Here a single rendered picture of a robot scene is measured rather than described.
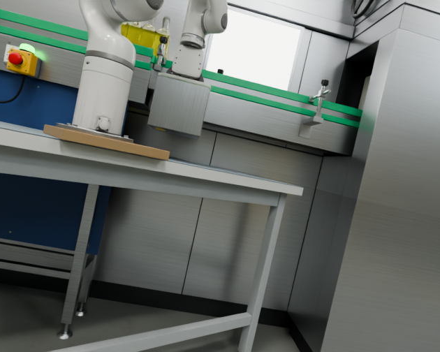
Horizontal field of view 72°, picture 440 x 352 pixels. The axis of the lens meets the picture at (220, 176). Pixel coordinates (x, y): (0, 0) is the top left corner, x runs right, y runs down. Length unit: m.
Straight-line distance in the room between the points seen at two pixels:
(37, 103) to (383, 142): 1.30
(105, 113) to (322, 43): 1.19
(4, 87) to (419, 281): 1.74
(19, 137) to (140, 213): 0.87
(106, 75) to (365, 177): 0.97
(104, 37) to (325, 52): 1.14
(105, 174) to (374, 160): 0.97
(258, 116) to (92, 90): 0.71
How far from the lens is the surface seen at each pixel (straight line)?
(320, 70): 1.66
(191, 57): 1.12
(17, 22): 1.40
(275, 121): 1.32
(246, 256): 1.58
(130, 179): 0.85
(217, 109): 1.28
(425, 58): 1.47
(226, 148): 1.48
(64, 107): 1.27
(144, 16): 0.86
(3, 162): 0.79
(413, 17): 1.48
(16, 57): 1.23
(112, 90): 0.82
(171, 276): 1.58
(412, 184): 1.40
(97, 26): 0.88
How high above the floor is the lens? 0.77
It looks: 2 degrees down
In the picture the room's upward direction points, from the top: 12 degrees clockwise
